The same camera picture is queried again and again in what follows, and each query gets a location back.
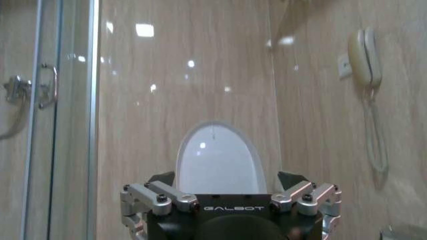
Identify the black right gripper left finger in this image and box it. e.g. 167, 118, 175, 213
119, 171, 199, 240

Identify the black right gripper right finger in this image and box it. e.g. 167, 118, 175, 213
270, 170, 343, 240

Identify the white toilet lid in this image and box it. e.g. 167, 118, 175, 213
175, 120, 269, 195

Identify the glass shower door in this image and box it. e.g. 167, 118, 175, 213
20, 0, 102, 240

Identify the chrome shower mixer valve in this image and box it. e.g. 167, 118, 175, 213
3, 74, 34, 104

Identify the white wall socket plate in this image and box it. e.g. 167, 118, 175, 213
338, 52, 354, 81

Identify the chrome shower door handle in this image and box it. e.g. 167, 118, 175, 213
36, 62, 59, 110

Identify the cream wall telephone handset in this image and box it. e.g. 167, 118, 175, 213
347, 26, 383, 87

